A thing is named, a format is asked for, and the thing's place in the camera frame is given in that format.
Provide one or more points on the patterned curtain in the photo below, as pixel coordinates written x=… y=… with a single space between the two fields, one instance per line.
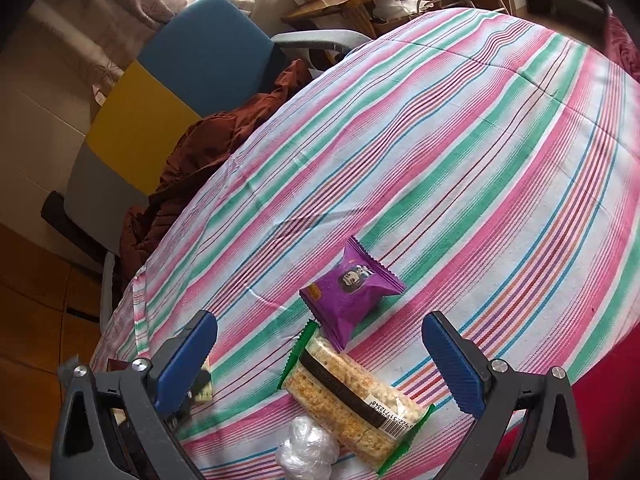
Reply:
x=100 y=10

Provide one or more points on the white plastic bag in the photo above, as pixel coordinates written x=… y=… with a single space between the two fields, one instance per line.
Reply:
x=397 y=7

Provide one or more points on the blue yellow grey chair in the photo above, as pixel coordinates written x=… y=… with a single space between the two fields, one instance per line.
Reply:
x=210 y=45

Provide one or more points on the striped bed sheet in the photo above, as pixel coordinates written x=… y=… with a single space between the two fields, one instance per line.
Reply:
x=450 y=160

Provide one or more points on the purple snack packet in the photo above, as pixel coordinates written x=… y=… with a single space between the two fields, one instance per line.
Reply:
x=350 y=290

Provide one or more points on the wooden desk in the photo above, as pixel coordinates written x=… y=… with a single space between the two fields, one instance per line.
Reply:
x=350 y=0

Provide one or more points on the maroon jacket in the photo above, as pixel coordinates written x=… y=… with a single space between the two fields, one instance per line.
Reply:
x=200 y=150

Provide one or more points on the rice cracker bar packet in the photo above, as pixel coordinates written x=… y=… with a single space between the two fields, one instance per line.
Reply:
x=345 y=400

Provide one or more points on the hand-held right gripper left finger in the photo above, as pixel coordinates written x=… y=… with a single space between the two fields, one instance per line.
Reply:
x=185 y=360

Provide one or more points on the clear plastic wad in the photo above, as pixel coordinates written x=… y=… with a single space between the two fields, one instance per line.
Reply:
x=307 y=450

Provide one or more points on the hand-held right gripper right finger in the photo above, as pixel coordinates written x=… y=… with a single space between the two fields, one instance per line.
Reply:
x=457 y=360

